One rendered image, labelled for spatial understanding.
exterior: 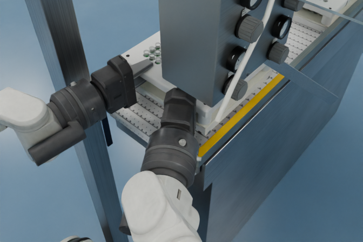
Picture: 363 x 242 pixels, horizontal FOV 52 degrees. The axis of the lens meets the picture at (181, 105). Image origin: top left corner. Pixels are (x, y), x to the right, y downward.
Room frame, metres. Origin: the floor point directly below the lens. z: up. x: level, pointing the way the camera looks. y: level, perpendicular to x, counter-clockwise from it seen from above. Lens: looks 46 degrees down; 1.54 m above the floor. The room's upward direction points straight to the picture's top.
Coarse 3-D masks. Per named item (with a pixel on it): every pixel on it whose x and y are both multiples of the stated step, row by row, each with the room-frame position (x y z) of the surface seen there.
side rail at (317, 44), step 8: (336, 24) 0.87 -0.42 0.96; (344, 24) 0.91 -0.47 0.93; (328, 32) 0.83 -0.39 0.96; (336, 32) 0.87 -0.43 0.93; (320, 40) 0.80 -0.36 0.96; (328, 40) 0.84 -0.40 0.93; (312, 48) 0.76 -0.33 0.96; (320, 48) 0.80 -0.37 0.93; (304, 56) 0.73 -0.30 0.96; (296, 64) 0.70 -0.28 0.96; (256, 104) 0.57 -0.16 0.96; (248, 112) 0.55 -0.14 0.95; (240, 120) 0.52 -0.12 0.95; (232, 128) 0.50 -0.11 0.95; (224, 136) 0.48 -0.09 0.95; (216, 144) 0.46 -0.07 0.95; (208, 152) 0.44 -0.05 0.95
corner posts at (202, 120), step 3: (267, 66) 0.64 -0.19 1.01; (264, 69) 0.63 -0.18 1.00; (267, 69) 0.64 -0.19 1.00; (198, 114) 0.48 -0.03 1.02; (198, 117) 0.48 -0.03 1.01; (201, 117) 0.48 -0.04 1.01; (204, 117) 0.48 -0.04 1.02; (207, 117) 0.48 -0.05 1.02; (210, 117) 0.48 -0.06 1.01; (198, 120) 0.48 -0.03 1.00; (201, 120) 0.48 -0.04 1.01; (204, 120) 0.48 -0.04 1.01; (207, 120) 0.48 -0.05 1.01; (210, 120) 0.48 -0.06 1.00; (201, 123) 0.48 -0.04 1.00; (204, 123) 0.48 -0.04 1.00; (207, 123) 0.48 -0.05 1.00
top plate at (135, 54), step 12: (156, 36) 0.70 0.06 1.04; (132, 48) 0.66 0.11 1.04; (144, 48) 0.66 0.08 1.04; (132, 60) 0.61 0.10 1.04; (144, 72) 0.58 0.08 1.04; (156, 72) 0.58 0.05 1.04; (252, 72) 0.58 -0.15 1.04; (156, 84) 0.55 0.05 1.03; (168, 84) 0.54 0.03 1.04; (204, 108) 0.48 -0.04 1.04; (216, 108) 0.49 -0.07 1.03
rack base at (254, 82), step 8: (264, 72) 0.63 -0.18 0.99; (256, 80) 0.60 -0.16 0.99; (264, 80) 0.63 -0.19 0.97; (136, 88) 0.59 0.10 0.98; (144, 88) 0.58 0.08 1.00; (152, 88) 0.58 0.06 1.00; (248, 88) 0.58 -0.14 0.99; (256, 88) 0.60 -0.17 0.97; (152, 96) 0.56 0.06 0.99; (160, 96) 0.55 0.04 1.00; (232, 104) 0.53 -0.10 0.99; (216, 112) 0.51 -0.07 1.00; (224, 112) 0.51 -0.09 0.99; (200, 128) 0.47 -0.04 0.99; (208, 128) 0.47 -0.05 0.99
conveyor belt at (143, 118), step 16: (304, 32) 0.88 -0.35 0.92; (320, 32) 0.88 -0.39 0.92; (288, 48) 0.81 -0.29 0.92; (304, 48) 0.81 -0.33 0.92; (144, 96) 0.63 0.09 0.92; (128, 112) 0.58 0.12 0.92; (144, 112) 0.57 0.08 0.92; (160, 112) 0.57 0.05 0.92; (128, 128) 0.55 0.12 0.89; (144, 128) 0.53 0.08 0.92
